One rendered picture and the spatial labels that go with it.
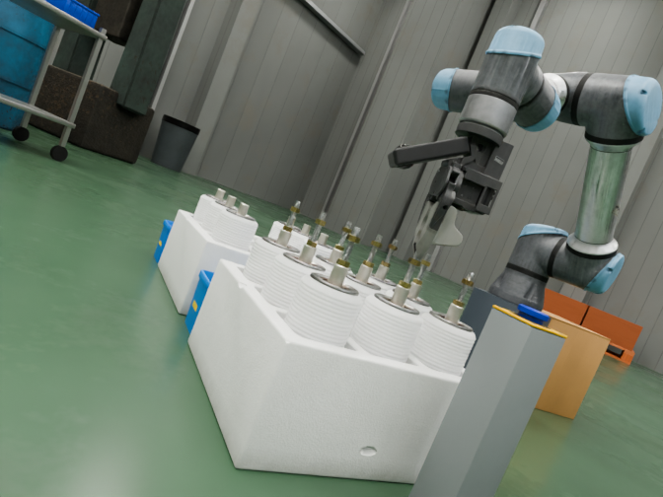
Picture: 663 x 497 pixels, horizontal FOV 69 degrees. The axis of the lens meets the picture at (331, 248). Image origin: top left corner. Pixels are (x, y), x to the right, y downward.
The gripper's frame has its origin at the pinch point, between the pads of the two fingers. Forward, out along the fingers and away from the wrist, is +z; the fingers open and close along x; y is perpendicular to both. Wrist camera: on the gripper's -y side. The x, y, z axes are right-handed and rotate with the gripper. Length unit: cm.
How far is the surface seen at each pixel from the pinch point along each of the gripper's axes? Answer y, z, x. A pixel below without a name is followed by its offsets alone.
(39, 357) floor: -45, 34, -4
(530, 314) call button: 12.8, 2.0, -14.7
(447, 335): 10.1, 10.8, -0.1
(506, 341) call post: 11.1, 6.4, -15.2
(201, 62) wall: -226, -133, 707
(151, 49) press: -191, -73, 400
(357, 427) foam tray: -0.2, 26.2, -8.6
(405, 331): 2.0, 11.8, -4.5
